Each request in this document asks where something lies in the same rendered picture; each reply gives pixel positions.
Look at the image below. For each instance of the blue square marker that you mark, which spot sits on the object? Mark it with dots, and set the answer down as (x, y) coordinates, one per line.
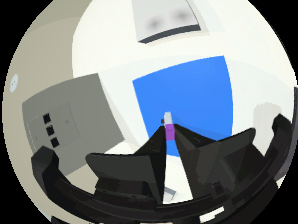
(197, 95)

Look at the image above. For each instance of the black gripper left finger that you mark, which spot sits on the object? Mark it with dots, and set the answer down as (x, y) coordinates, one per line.
(147, 164)

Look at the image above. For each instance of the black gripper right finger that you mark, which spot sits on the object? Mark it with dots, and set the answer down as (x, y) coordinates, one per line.
(201, 155)

